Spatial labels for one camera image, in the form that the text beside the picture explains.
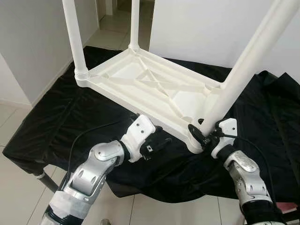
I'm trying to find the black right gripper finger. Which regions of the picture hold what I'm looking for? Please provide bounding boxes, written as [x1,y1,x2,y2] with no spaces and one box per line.
[187,123,207,145]

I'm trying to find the white plastic table top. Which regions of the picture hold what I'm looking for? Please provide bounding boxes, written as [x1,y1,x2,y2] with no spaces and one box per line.
[75,46,225,154]

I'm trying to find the white plastic table leg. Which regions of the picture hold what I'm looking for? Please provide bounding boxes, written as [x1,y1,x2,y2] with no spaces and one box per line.
[199,0,300,136]
[130,0,141,50]
[62,0,90,83]
[219,0,282,90]

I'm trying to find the pink stool seat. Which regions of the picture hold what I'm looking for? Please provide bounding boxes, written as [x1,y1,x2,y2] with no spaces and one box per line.
[277,202,300,212]

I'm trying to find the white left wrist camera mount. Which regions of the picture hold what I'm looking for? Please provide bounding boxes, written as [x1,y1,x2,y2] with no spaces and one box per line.
[121,114,157,163]

